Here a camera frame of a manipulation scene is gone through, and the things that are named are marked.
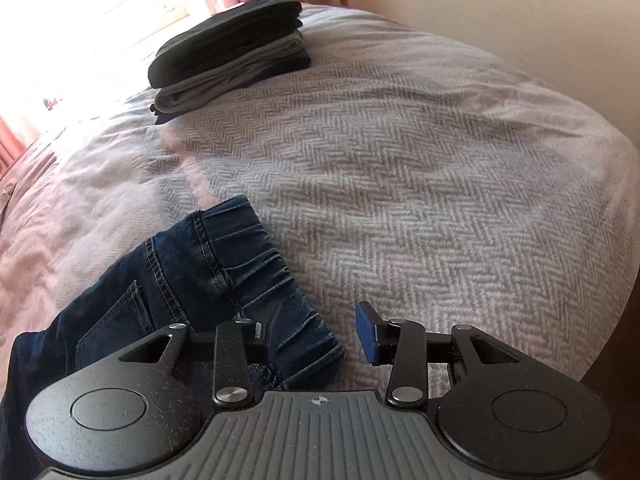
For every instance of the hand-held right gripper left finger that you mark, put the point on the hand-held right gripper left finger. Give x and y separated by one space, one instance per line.
268 341

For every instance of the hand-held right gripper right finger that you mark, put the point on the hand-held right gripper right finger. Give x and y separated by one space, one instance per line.
366 332

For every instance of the blue denim pants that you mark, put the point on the blue denim pants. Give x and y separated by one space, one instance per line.
165 285

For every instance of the grey folded pants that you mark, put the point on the grey folded pants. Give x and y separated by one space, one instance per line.
235 72

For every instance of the black folded pants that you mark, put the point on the black folded pants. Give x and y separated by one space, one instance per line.
220 35

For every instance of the pink grey herringbone blanket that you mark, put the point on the pink grey herringbone blanket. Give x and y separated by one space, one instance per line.
400 160

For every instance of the bright window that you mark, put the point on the bright window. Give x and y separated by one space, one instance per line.
90 25

